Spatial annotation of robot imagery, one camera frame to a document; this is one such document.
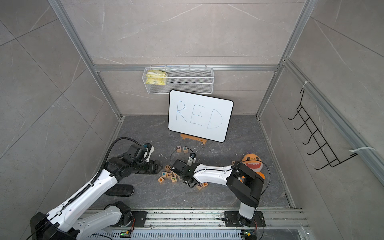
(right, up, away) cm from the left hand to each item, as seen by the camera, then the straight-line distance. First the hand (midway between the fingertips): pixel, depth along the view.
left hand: (158, 165), depth 77 cm
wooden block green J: (+7, -10, +7) cm, 14 cm away
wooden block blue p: (+1, -8, +9) cm, 12 cm away
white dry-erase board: (+22, +27, +17) cm, 39 cm away
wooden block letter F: (+43, -2, +14) cm, 46 cm away
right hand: (+15, -8, +10) cm, 19 cm away
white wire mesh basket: (+17, +53, +25) cm, 61 cm away
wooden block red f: (0, -10, +7) cm, 12 cm away
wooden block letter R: (+8, +5, +21) cm, 23 cm away
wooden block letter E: (+13, +4, +21) cm, 25 cm away
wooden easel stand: (+26, +10, +23) cm, 36 cm away
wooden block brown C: (+3, -5, +11) cm, 12 cm away
